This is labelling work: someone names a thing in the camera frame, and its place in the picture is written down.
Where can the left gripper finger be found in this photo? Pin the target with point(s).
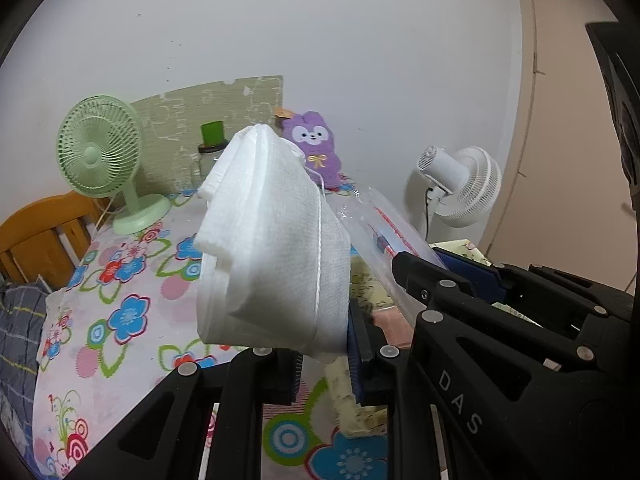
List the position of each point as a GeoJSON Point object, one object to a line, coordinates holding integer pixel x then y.
{"type": "Point", "coordinates": [430, 274]}

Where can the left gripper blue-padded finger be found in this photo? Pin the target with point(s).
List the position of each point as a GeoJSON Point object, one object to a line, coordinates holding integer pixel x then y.
{"type": "Point", "coordinates": [537, 292]}

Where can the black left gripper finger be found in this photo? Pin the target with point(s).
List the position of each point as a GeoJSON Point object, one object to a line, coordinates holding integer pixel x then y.
{"type": "Point", "coordinates": [380, 376]}
{"type": "Point", "coordinates": [198, 419]}

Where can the clear zip bag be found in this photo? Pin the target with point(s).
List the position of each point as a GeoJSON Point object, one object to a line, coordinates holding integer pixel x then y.
{"type": "Point", "coordinates": [378, 232]}

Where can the white towel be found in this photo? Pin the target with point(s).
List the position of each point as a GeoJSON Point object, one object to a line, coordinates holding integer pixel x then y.
{"type": "Point", "coordinates": [275, 259]}

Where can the yellow cartoon storage box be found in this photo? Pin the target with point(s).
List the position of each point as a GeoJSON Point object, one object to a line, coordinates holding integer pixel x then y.
{"type": "Point", "coordinates": [353, 420]}

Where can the white floor fan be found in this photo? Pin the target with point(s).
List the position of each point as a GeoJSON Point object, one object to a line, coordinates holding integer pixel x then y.
{"type": "Point", "coordinates": [462, 187]}

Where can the beige door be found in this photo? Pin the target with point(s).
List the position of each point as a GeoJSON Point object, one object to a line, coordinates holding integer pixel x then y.
{"type": "Point", "coordinates": [565, 200]}

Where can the floral tablecloth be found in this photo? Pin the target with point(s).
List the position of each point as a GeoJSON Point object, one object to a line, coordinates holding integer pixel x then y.
{"type": "Point", "coordinates": [126, 319]}

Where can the purple plush bunny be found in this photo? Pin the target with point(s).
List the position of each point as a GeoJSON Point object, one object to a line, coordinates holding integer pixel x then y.
{"type": "Point", "coordinates": [315, 139]}

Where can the grey plaid pillow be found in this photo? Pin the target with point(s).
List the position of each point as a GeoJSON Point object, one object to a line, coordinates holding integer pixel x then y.
{"type": "Point", "coordinates": [23, 311]}

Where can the glass mason jar mug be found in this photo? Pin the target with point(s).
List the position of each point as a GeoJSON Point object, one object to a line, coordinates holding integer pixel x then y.
{"type": "Point", "coordinates": [204, 160]}

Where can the green cup on jar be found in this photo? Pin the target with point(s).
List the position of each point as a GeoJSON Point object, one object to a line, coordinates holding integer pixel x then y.
{"type": "Point", "coordinates": [213, 133]}

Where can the green desk fan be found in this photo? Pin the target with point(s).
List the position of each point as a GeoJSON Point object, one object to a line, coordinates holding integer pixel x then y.
{"type": "Point", "coordinates": [98, 149]}

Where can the green patterned wall board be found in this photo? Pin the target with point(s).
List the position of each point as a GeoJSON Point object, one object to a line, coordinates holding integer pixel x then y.
{"type": "Point", "coordinates": [171, 126]}

